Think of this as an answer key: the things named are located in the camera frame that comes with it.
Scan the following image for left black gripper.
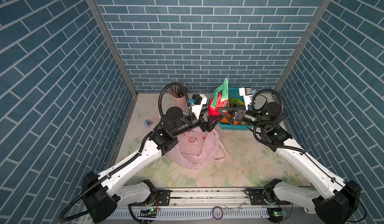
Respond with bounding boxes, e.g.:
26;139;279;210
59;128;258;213
170;103;222;138

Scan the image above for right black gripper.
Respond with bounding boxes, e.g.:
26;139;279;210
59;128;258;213
220;102;271;132

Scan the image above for dragon fruit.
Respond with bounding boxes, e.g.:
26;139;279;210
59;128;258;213
208;78;229;116

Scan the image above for pink plastic bag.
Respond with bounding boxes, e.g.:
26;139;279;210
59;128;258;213
167;127;229;170

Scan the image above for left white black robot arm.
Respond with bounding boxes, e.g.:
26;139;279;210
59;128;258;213
79;104;226;224

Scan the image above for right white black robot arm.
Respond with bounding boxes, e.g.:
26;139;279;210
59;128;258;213
210;100;361;224

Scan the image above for green pepper in basket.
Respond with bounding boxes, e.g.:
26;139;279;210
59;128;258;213
228;98;245;107

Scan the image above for teal plastic basket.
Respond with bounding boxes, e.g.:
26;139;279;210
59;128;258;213
219;87;256;130

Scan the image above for pink pencil cup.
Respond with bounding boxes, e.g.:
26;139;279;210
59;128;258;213
173;97;188;109

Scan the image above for small blue clip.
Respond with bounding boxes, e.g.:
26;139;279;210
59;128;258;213
145;119;153;128

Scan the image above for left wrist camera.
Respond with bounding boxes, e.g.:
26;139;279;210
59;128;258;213
188;94;208;120

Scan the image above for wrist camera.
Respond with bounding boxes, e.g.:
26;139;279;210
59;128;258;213
188;94;208;120
239;87;253;110

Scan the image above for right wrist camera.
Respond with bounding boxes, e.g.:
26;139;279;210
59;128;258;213
239;87;253;110

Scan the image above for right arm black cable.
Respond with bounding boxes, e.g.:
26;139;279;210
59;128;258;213
250;88;367;223

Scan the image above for aluminium mounting rail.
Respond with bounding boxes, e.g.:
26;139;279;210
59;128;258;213
77;186;319;224

